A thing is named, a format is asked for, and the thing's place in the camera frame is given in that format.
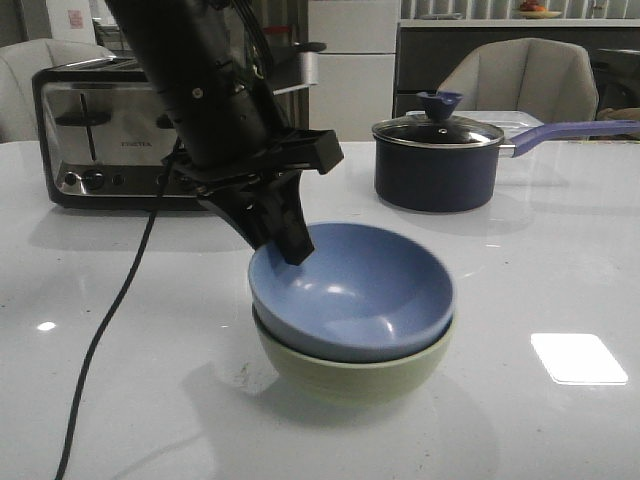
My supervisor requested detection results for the beige armchair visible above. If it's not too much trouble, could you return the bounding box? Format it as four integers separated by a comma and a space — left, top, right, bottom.
1, 39, 114, 143
438, 38, 599, 123

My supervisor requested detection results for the glass pot lid blue knob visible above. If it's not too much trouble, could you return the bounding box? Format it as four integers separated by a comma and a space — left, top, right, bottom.
372, 90, 505, 149

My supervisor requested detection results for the clear plastic container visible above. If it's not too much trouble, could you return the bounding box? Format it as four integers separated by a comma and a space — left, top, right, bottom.
405, 110, 546, 132

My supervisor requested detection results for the blue bowl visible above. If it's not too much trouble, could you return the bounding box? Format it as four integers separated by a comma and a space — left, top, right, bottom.
248, 222, 455, 363

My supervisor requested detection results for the white refrigerator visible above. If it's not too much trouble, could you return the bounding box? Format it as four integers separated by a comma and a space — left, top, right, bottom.
307, 1, 401, 142

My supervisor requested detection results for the fruit plate on counter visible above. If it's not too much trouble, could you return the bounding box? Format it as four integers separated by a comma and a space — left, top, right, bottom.
516, 0, 562, 19

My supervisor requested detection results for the red barrier tape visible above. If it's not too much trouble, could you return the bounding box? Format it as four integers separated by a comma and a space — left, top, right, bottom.
262, 25, 292, 36

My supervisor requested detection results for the beige armchair right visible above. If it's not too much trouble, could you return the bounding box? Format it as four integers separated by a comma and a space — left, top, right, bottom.
438, 38, 599, 123

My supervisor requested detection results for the black chrome four-slot toaster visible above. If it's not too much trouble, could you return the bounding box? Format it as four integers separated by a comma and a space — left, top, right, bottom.
32, 57, 201, 211

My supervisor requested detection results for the beige armchair left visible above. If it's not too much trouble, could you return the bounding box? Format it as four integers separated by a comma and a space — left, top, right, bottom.
1, 39, 114, 143

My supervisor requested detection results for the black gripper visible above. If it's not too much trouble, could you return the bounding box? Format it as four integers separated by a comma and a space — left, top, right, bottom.
162, 129, 344, 264

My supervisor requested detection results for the dark blue saucepan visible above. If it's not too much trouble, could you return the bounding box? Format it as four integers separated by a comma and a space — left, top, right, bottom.
374, 120, 639, 213

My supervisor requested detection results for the green bowl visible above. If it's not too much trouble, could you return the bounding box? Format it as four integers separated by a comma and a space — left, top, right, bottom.
252, 311, 457, 406

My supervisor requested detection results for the black cable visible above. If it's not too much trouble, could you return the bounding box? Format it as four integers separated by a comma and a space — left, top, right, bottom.
53, 139, 184, 480

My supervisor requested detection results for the grey counter cabinet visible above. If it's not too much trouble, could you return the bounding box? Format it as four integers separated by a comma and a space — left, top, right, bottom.
392, 19, 639, 116

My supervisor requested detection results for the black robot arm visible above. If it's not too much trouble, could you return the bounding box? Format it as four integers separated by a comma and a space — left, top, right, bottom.
107, 1, 343, 265

